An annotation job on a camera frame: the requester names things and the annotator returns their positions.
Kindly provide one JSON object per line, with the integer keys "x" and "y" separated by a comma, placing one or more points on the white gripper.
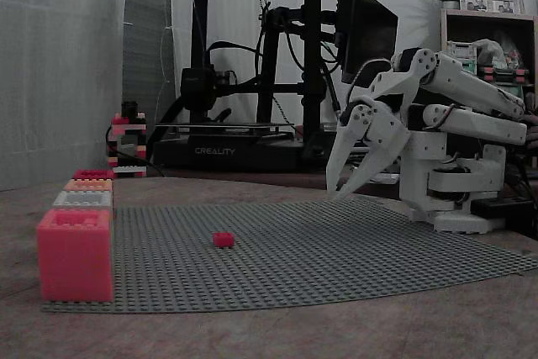
{"x": 386, "y": 134}

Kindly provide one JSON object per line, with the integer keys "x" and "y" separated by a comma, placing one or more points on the small red Lego brick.
{"x": 223, "y": 239}

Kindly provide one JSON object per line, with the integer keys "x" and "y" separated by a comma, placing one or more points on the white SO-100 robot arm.
{"x": 462, "y": 81}

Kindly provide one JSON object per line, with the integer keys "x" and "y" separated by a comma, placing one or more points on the grey Lego baseplate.
{"x": 294, "y": 258}

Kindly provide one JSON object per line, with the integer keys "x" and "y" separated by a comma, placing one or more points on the dark pink lego block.
{"x": 93, "y": 174}

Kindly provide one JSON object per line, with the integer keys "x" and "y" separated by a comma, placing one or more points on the orange lego block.
{"x": 88, "y": 185}

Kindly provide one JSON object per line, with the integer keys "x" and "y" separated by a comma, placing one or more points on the grey lego block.
{"x": 82, "y": 200}

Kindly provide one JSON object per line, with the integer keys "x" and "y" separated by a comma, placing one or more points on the large pink lego block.
{"x": 75, "y": 262}

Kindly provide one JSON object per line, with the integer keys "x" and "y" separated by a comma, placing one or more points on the black monitor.
{"x": 370, "y": 35}

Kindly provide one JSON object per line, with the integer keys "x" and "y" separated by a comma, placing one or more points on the black Creality 3D printer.
{"x": 235, "y": 151}

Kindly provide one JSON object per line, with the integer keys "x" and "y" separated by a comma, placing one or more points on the black power strip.
{"x": 500, "y": 207}

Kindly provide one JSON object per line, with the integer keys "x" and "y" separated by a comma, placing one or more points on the clear plastic bag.
{"x": 489, "y": 50}

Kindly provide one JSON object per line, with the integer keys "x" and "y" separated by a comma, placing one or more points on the wooden shelf cube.
{"x": 487, "y": 22}

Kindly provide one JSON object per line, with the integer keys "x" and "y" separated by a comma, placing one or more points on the small white picture frame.
{"x": 474, "y": 2}
{"x": 504, "y": 5}

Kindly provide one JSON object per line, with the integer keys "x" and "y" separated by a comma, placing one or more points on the red white brick tower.
{"x": 128, "y": 140}

